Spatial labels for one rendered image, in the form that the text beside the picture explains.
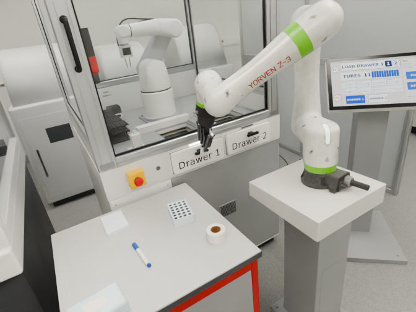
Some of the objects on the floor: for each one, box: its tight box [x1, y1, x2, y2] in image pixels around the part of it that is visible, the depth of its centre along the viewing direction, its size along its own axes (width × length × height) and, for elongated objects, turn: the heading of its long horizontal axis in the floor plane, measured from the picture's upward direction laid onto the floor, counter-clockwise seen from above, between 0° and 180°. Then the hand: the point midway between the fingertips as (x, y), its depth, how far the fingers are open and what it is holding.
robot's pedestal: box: [271, 219, 352, 312], centre depth 136 cm, size 30×30×76 cm
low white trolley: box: [51, 183, 262, 312], centre depth 122 cm, size 58×62×76 cm
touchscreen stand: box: [347, 111, 408, 265], centre depth 179 cm, size 50×45×102 cm
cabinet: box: [79, 138, 279, 248], centre depth 203 cm, size 95×103×80 cm
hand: (203, 150), depth 135 cm, fingers closed, pressing on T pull
